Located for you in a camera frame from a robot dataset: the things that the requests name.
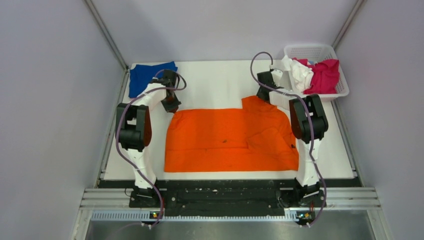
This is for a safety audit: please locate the orange t shirt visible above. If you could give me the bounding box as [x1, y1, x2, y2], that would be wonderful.
[164, 96, 299, 173]

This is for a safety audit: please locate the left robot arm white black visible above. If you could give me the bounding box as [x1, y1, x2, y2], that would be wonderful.
[115, 69, 183, 207]

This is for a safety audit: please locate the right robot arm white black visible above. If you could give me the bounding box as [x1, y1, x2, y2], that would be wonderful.
[254, 70, 329, 206]

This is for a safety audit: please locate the crumpled white t shirt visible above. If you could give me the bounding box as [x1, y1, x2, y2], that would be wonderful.
[270, 55, 314, 93]

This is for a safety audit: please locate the folded blue t shirt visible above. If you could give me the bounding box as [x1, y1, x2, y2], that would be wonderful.
[128, 61, 178, 99]

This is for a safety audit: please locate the white plastic laundry basket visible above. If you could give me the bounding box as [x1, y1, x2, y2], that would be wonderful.
[283, 43, 350, 102]

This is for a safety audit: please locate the crumpled magenta t shirt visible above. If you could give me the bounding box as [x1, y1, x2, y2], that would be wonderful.
[293, 58, 340, 95]

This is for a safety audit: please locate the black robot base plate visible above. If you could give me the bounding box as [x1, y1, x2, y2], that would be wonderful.
[99, 178, 362, 218]

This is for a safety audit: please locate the aluminium frame rail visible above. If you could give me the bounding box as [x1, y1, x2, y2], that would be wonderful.
[79, 187, 382, 210]

